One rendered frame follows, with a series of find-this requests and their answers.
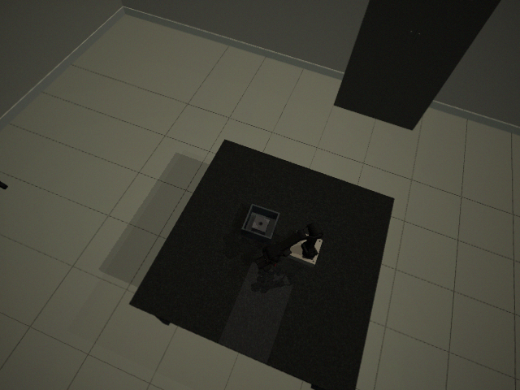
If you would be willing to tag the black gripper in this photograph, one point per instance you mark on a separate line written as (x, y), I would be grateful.
(285, 254)

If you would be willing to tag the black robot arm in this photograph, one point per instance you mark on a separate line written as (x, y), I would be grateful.
(272, 253)

